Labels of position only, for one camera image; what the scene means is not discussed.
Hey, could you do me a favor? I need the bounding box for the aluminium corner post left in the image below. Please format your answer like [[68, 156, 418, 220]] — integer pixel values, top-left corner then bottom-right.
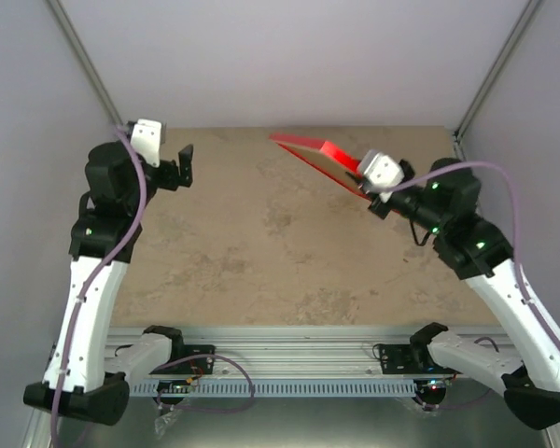
[[45, 0, 122, 125]]

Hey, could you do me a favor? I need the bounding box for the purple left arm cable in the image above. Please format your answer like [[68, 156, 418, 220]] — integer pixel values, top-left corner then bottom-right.
[[49, 124, 256, 448]]

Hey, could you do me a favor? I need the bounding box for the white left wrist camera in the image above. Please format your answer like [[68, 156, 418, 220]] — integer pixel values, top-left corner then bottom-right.
[[127, 119, 166, 168]]

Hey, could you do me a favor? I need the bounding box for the red wooden picture frame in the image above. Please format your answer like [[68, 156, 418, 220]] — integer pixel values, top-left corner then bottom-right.
[[269, 133, 369, 201]]

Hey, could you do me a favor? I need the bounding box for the aluminium rail platform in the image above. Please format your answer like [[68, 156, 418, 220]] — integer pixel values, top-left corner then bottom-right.
[[105, 324, 524, 380]]

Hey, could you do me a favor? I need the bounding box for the grey slotted cable duct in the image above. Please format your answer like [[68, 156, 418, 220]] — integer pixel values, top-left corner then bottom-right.
[[131, 378, 416, 399]]

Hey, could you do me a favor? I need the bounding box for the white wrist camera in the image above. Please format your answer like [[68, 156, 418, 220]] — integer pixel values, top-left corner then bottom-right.
[[357, 149, 404, 193], [127, 119, 166, 168]]

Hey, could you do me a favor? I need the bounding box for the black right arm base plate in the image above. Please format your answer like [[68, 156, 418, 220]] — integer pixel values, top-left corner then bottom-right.
[[372, 343, 455, 375]]

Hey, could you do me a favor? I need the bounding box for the clear plastic bag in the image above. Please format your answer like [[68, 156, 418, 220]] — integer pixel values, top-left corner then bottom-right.
[[154, 405, 180, 440]]

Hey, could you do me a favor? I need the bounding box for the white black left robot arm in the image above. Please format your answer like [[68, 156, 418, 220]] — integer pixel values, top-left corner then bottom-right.
[[23, 141, 194, 426]]

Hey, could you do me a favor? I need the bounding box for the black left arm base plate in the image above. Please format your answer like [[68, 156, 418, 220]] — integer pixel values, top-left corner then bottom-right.
[[148, 343, 216, 376]]

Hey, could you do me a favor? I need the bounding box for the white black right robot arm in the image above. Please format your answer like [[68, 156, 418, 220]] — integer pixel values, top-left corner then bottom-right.
[[357, 151, 560, 430]]

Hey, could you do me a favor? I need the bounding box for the aluminium corner post right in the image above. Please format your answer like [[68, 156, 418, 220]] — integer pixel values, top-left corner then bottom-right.
[[452, 0, 544, 145]]

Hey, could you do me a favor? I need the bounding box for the aluminium corner post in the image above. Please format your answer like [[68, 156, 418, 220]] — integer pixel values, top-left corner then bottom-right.
[[45, 0, 122, 125], [452, 0, 544, 145]]

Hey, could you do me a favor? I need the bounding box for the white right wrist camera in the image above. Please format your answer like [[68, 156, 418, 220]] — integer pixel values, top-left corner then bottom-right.
[[357, 149, 404, 193]]

